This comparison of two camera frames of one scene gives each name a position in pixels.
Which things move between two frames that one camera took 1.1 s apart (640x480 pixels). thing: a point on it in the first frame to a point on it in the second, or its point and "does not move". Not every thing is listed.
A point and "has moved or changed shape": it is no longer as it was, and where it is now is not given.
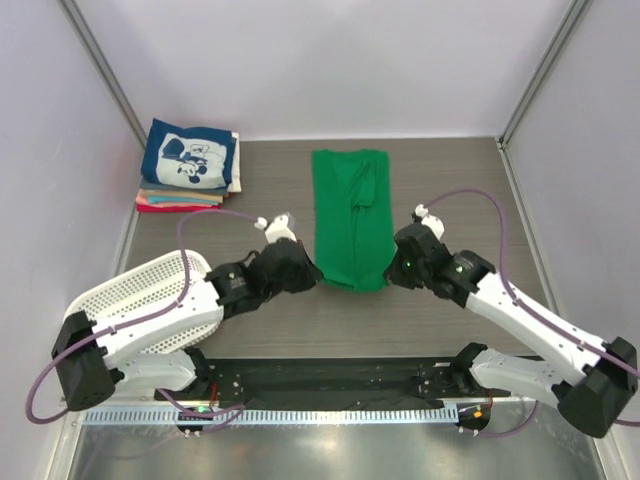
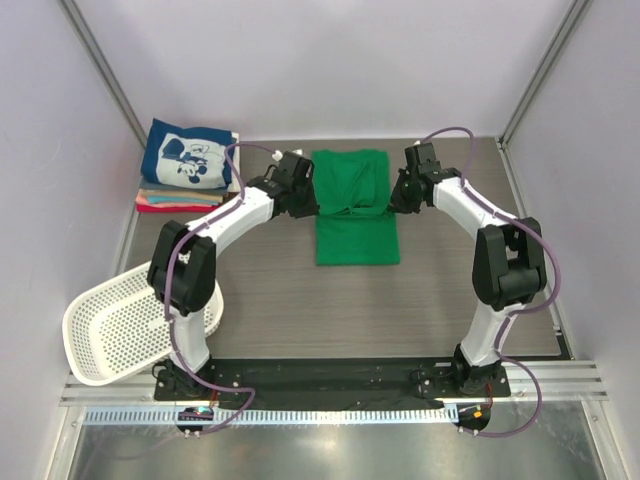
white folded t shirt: x=235 y=185 does not move
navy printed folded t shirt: x=195 y=158 does not move
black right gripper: x=395 y=274 to x=398 y=202
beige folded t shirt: x=177 y=193 does not move
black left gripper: x=309 y=276 to x=310 y=208
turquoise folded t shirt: x=167 y=199 does not move
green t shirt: x=353 y=218 has moved or changed shape
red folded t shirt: x=155 y=209 does not move
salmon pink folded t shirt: x=143 y=200 does not move
